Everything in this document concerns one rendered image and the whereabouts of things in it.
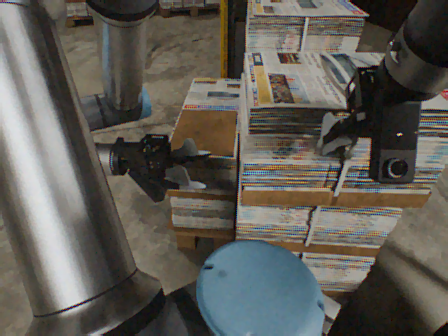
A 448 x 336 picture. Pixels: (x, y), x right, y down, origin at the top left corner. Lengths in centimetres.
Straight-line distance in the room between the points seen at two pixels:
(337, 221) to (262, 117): 37
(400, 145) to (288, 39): 77
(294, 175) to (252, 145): 11
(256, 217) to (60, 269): 56
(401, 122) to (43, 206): 37
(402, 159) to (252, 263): 22
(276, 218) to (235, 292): 50
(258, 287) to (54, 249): 17
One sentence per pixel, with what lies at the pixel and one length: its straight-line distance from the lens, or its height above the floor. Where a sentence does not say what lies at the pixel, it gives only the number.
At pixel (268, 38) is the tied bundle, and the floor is 99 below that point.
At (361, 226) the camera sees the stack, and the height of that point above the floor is 72.
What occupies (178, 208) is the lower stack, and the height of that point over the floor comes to 30.
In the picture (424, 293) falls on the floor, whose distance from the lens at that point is 173.
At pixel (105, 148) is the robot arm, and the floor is 91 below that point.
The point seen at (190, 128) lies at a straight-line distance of 131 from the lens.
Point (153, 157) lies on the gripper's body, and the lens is 65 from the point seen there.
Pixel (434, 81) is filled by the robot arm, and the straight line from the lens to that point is 36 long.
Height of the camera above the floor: 129
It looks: 39 degrees down
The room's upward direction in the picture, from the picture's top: straight up
